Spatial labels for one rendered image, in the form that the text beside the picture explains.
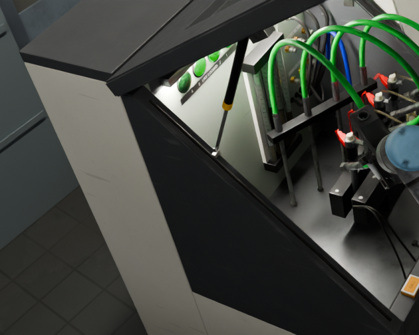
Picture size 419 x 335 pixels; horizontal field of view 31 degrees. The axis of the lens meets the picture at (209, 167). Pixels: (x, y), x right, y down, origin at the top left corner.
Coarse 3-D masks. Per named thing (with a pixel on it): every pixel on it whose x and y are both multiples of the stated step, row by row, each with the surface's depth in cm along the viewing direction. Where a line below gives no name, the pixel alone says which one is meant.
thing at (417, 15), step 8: (376, 0) 191; (384, 0) 190; (392, 0) 189; (400, 0) 191; (408, 0) 194; (416, 0) 197; (384, 8) 191; (392, 8) 190; (400, 8) 191; (408, 8) 194; (416, 8) 197; (408, 16) 194; (416, 16) 197; (400, 24) 192; (408, 32) 195; (416, 32) 198; (416, 40) 198
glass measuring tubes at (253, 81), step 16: (256, 48) 186; (272, 48) 186; (256, 64) 181; (256, 80) 186; (256, 96) 191; (288, 96) 200; (256, 112) 193; (288, 112) 203; (256, 128) 196; (272, 128) 200; (272, 144) 199; (288, 144) 207; (272, 160) 203
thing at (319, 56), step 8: (288, 40) 161; (296, 40) 159; (280, 48) 167; (304, 48) 156; (312, 48) 155; (272, 56) 171; (320, 56) 153; (272, 64) 174; (328, 64) 152; (272, 72) 176; (336, 72) 151; (272, 80) 178; (344, 80) 151; (272, 88) 180; (352, 88) 150; (272, 96) 182; (352, 96) 150; (272, 104) 184; (360, 104) 150; (272, 112) 187
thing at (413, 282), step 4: (408, 280) 165; (412, 280) 165; (416, 280) 164; (408, 284) 164; (412, 284) 164; (416, 284) 164; (404, 288) 164; (408, 288) 163; (412, 288) 163; (412, 292) 162; (416, 292) 163; (412, 296) 163
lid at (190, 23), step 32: (224, 0) 149; (256, 0) 118; (288, 0) 110; (320, 0) 107; (160, 32) 160; (192, 32) 133; (224, 32) 122; (256, 32) 119; (128, 64) 151; (160, 64) 138
